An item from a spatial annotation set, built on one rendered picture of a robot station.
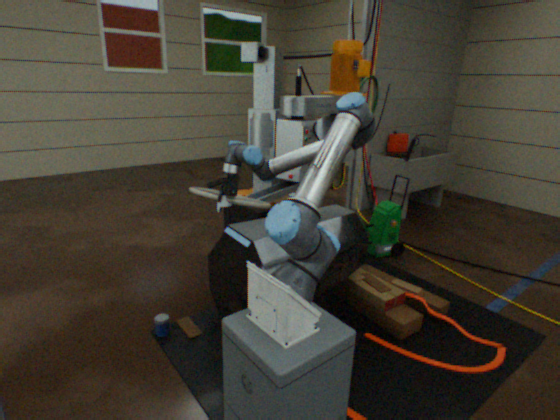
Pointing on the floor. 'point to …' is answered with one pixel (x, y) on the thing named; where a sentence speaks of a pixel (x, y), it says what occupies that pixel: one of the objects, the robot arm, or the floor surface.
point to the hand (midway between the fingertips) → (218, 209)
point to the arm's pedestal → (286, 371)
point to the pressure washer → (387, 227)
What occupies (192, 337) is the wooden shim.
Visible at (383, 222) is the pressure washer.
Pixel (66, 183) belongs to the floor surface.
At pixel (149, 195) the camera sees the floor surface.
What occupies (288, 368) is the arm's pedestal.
